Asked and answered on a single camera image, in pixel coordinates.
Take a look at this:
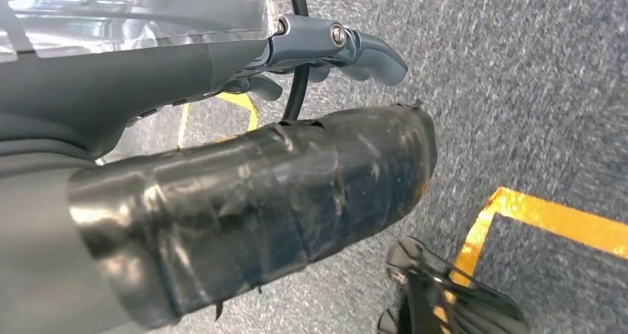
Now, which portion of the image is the yellow floor tape square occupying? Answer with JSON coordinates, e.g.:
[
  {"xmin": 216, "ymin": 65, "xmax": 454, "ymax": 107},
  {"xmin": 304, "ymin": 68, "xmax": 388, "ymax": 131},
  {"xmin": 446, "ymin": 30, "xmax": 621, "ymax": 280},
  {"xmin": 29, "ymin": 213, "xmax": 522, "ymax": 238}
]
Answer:
[
  {"xmin": 449, "ymin": 187, "xmax": 628, "ymax": 291},
  {"xmin": 176, "ymin": 91, "xmax": 260, "ymax": 150}
]

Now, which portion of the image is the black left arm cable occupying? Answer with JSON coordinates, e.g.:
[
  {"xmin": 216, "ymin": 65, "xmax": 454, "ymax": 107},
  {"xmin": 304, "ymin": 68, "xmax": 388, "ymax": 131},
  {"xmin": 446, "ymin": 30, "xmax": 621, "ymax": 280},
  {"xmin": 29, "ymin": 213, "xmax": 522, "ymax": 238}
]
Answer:
[{"xmin": 281, "ymin": 0, "xmax": 311, "ymax": 123}]

